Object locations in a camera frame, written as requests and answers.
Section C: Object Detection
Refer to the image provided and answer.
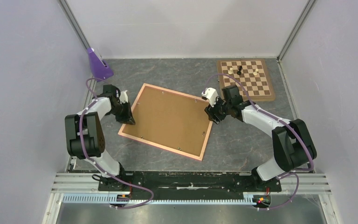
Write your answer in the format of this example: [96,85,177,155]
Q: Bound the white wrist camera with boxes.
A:
[201,88,219,106]
[119,90,129,104]

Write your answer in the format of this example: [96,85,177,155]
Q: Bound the black chess piece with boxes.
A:
[236,66,243,76]

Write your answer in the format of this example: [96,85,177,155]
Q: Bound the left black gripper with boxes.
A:
[108,101,136,126]

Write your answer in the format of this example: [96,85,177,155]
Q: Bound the wooden chessboard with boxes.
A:
[217,59,275,102]

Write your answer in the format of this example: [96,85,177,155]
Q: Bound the purple plastic wedge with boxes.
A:
[87,48,114,82]

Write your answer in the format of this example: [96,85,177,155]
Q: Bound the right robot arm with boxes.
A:
[201,85,317,190]

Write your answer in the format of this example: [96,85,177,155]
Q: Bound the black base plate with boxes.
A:
[92,171,282,201]

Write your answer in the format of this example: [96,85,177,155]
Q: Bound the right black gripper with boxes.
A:
[205,94,232,124]

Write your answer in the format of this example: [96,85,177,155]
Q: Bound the brown cardboard backing board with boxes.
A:
[122,86,211,158]

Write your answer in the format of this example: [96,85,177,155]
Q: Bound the aluminium rail frame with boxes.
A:
[42,173,338,224]

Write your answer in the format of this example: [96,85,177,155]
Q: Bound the wooden picture frame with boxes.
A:
[117,83,214,161]

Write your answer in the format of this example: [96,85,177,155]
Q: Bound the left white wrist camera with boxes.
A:
[119,90,129,104]

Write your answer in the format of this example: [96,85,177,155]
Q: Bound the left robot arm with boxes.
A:
[64,84,136,190]

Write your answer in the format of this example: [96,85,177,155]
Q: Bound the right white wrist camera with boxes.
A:
[201,88,219,106]

